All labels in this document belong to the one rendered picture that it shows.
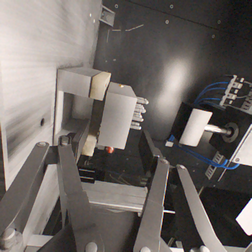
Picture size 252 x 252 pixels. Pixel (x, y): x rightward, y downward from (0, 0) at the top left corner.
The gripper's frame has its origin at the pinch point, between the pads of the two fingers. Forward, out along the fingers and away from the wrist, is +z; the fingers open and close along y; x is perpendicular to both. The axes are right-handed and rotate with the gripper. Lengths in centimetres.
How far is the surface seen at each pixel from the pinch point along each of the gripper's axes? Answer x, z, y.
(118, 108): 3.1, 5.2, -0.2
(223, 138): -1.4, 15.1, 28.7
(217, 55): 20, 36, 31
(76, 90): 4.9, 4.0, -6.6
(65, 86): 5.0, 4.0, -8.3
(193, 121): 2.1, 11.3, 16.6
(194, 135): -0.9, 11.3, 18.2
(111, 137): -2.1, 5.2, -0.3
